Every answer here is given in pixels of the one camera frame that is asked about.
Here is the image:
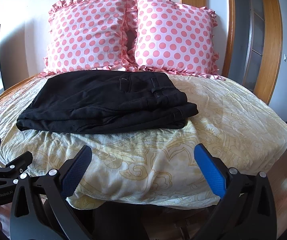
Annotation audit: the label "right pink polka-dot pillow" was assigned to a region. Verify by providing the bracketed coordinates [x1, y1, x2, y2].
[127, 0, 221, 79]

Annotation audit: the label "black pants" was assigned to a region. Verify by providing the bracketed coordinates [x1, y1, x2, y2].
[16, 70, 198, 134]

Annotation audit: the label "wooden door frame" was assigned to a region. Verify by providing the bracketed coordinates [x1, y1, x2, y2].
[222, 0, 283, 103]

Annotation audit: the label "pink polka-dot pillow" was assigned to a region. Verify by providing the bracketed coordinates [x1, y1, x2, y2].
[127, 0, 221, 79]
[42, 0, 137, 75]

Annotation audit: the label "cream patterned bed cover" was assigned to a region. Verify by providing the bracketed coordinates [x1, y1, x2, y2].
[0, 75, 287, 209]

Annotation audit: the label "left pink polka-dot pillow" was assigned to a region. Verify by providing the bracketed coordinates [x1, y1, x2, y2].
[42, 0, 137, 75]

